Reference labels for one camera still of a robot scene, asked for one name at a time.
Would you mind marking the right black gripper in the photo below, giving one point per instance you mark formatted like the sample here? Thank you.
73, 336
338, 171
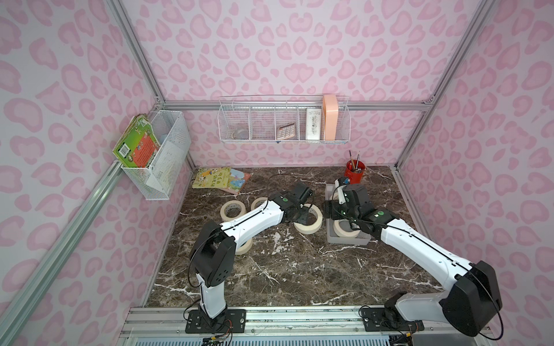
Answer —
336, 207

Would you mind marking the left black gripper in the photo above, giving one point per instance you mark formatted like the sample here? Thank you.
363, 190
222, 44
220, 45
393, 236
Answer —
299, 203

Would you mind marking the beige tape roll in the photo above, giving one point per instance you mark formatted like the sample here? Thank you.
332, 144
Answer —
310, 220
244, 248
343, 229
232, 210
258, 203

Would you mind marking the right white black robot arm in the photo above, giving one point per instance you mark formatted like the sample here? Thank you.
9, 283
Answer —
470, 298

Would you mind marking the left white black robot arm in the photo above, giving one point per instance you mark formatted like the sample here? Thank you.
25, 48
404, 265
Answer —
213, 255

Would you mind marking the grey storage tray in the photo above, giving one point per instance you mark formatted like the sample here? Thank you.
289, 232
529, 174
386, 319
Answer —
361, 240

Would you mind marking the clear tape roll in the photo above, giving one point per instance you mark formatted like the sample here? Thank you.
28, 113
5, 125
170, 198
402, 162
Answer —
241, 133

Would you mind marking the pink box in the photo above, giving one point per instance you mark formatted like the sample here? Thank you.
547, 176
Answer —
330, 111

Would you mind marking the red pen cup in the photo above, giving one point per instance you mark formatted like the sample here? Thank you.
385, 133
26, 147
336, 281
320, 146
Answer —
354, 177

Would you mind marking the pink picture book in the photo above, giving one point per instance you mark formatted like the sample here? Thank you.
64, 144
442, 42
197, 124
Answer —
236, 181

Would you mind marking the small pink calculator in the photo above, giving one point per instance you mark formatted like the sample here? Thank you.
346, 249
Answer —
286, 132

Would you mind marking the white patterned card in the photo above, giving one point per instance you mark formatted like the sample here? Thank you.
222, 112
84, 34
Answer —
313, 124

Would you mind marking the yellow picture book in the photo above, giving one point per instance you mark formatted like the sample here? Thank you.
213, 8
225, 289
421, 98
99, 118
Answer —
212, 178

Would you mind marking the green red book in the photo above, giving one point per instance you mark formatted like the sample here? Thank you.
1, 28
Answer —
138, 145

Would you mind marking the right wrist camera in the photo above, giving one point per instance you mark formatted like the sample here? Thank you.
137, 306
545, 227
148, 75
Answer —
354, 196

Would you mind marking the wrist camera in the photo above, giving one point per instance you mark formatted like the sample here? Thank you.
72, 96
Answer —
302, 192
354, 196

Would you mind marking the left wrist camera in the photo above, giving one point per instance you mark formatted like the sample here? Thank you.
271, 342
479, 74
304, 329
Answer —
302, 192

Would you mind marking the long white wire shelf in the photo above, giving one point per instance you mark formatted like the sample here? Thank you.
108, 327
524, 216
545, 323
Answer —
263, 114

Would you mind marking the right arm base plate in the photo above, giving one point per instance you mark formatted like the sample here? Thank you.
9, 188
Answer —
382, 319

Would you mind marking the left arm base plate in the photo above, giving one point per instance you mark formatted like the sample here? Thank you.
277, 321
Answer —
230, 319

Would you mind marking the white wire wall basket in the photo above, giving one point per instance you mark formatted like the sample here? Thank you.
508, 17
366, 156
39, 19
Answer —
158, 180

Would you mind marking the aluminium front rail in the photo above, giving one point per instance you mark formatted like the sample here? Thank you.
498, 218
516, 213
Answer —
288, 325

